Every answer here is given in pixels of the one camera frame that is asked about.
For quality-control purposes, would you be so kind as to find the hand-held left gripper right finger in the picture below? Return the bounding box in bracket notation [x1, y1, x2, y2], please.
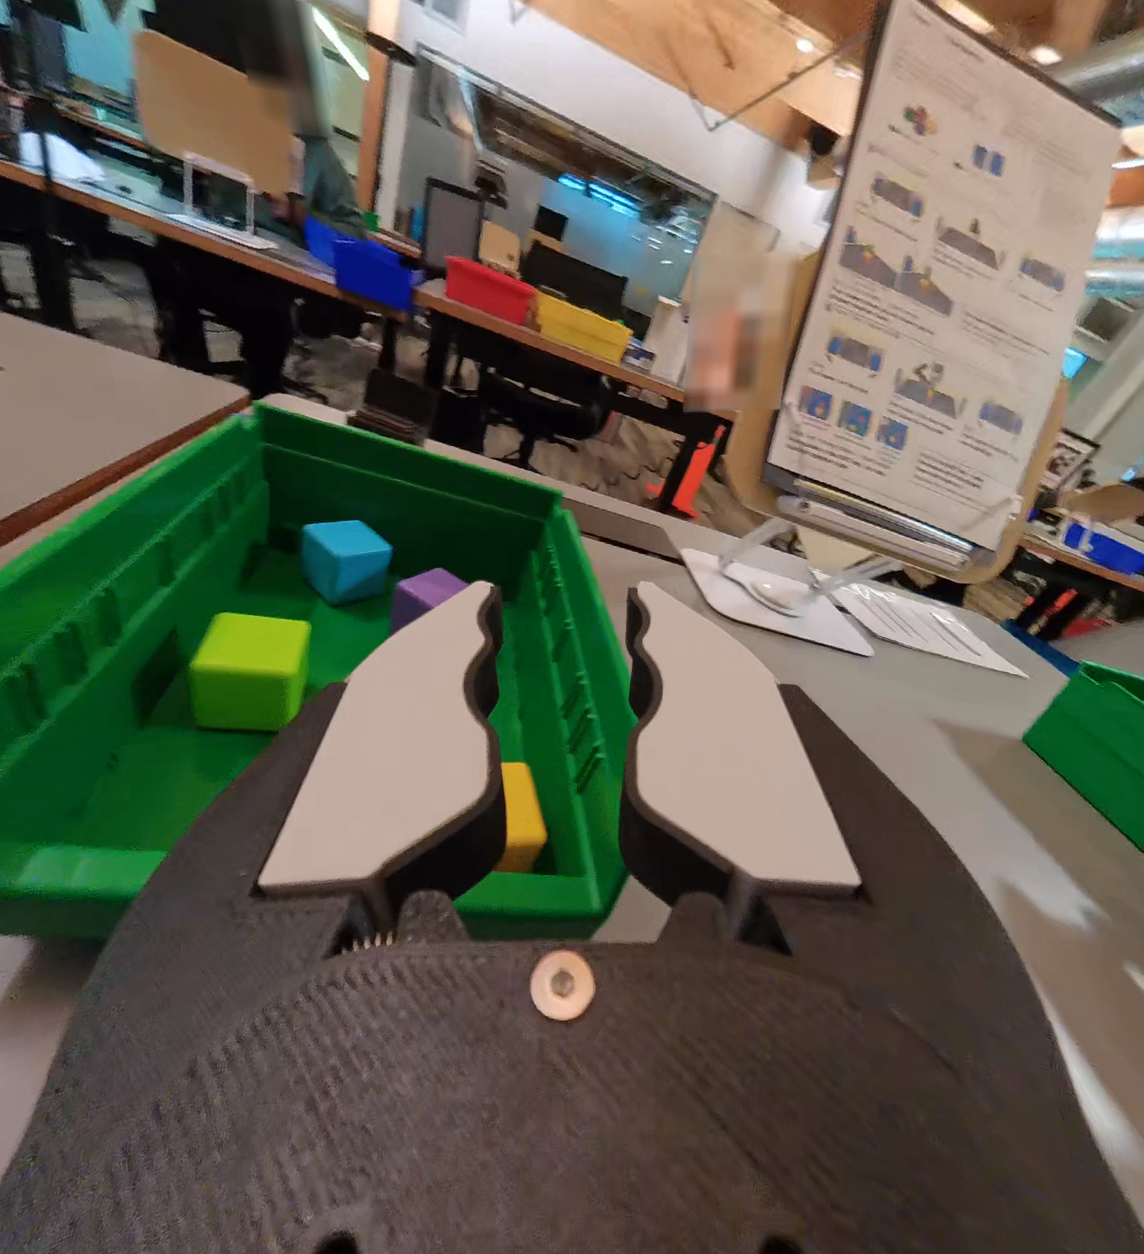
[618, 582, 863, 942]

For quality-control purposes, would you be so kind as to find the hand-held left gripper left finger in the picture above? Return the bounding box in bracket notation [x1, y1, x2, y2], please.
[256, 581, 506, 933]

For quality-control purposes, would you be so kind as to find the green plastic bin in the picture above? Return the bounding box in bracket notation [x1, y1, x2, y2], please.
[1021, 662, 1144, 903]
[0, 402, 639, 942]

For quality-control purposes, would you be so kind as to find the yellow cube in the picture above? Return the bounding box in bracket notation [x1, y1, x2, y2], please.
[497, 762, 549, 876]

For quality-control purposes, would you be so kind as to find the lime green cube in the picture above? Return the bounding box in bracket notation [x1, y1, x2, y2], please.
[187, 612, 312, 734]

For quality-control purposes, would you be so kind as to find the purple cube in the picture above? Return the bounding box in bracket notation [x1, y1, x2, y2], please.
[389, 568, 470, 637]

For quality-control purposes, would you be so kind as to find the blue cube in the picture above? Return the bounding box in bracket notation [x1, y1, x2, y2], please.
[300, 520, 394, 606]

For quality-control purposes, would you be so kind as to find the grey desk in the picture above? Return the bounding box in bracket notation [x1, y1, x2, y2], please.
[0, 393, 1144, 1254]

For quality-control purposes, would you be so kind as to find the black desk chair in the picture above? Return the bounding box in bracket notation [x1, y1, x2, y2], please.
[478, 348, 621, 474]

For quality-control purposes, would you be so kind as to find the white metal stand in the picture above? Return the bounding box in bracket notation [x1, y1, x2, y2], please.
[679, 520, 876, 659]

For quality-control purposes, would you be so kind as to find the laminated paper sheet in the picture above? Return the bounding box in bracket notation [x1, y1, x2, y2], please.
[830, 584, 1029, 679]

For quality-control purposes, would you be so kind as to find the wooden top table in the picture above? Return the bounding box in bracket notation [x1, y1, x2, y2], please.
[413, 285, 690, 443]
[1017, 529, 1144, 623]

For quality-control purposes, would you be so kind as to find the blue plastic bin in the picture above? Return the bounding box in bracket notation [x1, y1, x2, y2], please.
[333, 238, 425, 313]
[1060, 520, 1144, 576]
[301, 218, 359, 268]

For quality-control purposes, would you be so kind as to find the black power cube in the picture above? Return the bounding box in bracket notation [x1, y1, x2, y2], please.
[345, 371, 439, 448]

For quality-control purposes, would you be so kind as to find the yellow plastic bin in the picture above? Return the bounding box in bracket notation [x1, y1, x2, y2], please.
[531, 293, 633, 365]

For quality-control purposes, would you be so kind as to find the grey side table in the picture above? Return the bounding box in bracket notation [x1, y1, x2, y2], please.
[0, 295, 251, 581]

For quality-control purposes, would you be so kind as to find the red plastic bin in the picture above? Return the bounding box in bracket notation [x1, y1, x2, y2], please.
[444, 257, 536, 327]

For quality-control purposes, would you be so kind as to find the black monitor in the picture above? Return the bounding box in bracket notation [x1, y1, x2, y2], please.
[521, 240, 628, 318]

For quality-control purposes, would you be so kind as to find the printed paper sheet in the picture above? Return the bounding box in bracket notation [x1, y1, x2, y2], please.
[765, 0, 1121, 551]

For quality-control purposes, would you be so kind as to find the long wooden table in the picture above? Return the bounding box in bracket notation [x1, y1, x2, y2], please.
[0, 138, 416, 393]

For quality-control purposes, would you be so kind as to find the wooden board with stand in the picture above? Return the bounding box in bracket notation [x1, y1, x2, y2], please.
[132, 30, 300, 237]

